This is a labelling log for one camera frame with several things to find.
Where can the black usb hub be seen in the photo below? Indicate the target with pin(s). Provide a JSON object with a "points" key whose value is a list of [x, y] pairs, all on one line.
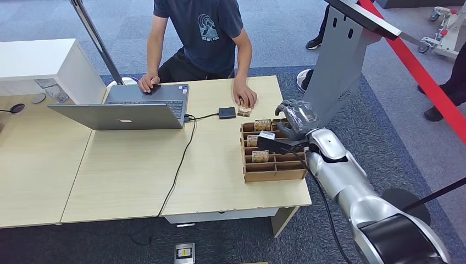
{"points": [[227, 113]]}

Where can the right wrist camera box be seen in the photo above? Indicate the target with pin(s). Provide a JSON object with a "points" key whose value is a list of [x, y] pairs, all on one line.
{"points": [[276, 145]]}

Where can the wooden card organizer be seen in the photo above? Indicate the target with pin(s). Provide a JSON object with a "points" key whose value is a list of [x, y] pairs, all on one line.
{"points": [[262, 175]]}

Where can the red barrier belt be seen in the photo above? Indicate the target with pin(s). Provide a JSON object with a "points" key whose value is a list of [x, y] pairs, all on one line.
{"points": [[418, 73]]}

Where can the black round desk grommet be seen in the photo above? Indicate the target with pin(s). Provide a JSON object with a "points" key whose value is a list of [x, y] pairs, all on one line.
{"points": [[16, 108]]}

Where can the white wheeled cart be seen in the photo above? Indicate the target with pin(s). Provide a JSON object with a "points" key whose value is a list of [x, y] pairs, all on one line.
{"points": [[451, 40]]}

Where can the round silver stanchion base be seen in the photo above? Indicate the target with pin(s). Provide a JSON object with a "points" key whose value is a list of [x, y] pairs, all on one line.
{"points": [[302, 78]]}

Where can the grey kiosk stand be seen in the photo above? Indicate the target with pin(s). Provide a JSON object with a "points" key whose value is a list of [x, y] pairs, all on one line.
{"points": [[338, 65]]}

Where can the person's left hand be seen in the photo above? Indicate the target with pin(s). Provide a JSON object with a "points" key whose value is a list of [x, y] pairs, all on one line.
{"points": [[243, 93]]}

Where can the white cabinet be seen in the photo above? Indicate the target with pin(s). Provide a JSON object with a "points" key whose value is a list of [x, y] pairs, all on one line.
{"points": [[36, 58]]}

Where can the silver floor socket box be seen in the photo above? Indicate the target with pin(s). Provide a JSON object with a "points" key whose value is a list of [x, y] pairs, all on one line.
{"points": [[184, 253]]}

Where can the grey round desk grommet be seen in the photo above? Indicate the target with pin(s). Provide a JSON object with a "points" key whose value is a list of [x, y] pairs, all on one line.
{"points": [[38, 98]]}

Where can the clear plastic holder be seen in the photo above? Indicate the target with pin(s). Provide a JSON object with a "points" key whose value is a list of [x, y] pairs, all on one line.
{"points": [[54, 91]]}

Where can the wooden desk leg panel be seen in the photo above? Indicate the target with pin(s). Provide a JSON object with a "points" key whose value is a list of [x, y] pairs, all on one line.
{"points": [[284, 220]]}

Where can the person's left forearm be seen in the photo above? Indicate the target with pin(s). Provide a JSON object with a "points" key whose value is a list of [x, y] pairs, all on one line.
{"points": [[243, 63]]}

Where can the person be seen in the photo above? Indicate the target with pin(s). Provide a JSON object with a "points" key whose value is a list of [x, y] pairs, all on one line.
{"points": [[204, 47], [314, 43], [455, 83]]}

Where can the silver pole with round base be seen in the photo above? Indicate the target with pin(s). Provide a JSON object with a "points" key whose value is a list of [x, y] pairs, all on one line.
{"points": [[96, 40]]}

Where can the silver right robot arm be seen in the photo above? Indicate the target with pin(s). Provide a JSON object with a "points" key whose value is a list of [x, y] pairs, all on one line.
{"points": [[346, 175]]}

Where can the person's right hand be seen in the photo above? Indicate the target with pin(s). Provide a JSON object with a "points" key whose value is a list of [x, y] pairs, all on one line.
{"points": [[148, 82]]}

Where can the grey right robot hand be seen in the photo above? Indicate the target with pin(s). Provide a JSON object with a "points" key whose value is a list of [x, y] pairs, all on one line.
{"points": [[300, 118]]}

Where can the person's right forearm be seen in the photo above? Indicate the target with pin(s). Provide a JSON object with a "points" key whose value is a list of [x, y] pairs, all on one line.
{"points": [[153, 58]]}

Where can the white desk frame rail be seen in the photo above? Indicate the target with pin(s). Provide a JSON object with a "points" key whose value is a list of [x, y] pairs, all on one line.
{"points": [[218, 215]]}

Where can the black stanchion with round base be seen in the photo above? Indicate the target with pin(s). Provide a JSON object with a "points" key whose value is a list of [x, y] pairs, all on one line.
{"points": [[400, 198]]}

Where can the silver laptop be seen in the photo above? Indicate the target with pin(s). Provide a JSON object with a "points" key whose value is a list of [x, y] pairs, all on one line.
{"points": [[120, 116]]}

